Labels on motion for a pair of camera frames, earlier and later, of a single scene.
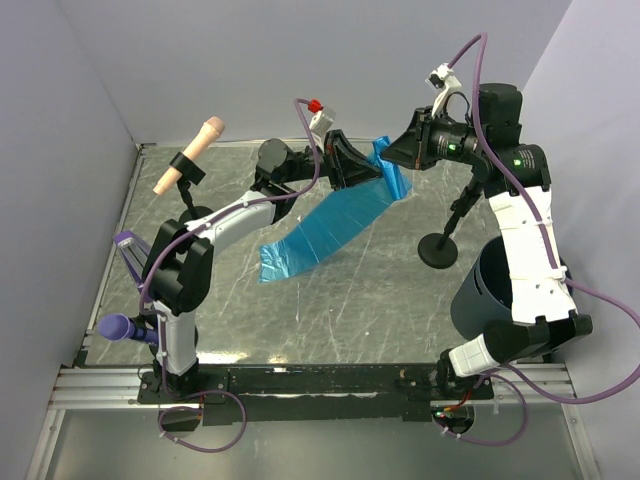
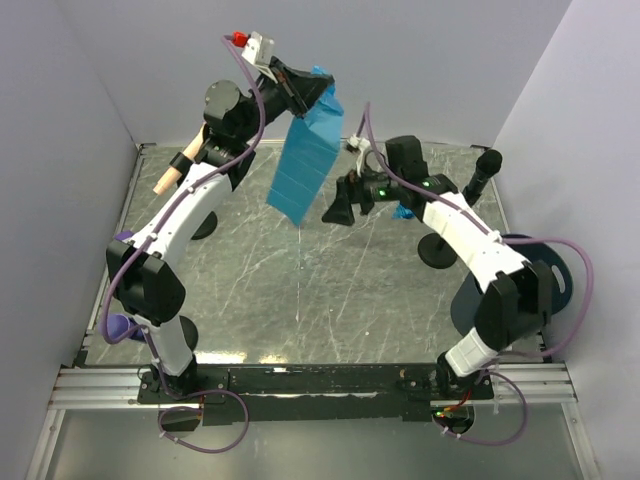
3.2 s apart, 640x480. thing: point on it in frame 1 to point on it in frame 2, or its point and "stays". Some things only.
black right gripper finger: [408, 148] to [341, 210]
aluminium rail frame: [118, 388] stays
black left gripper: [353, 166] to [299, 90]
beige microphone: [209, 132] stays
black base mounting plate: [261, 394] stays
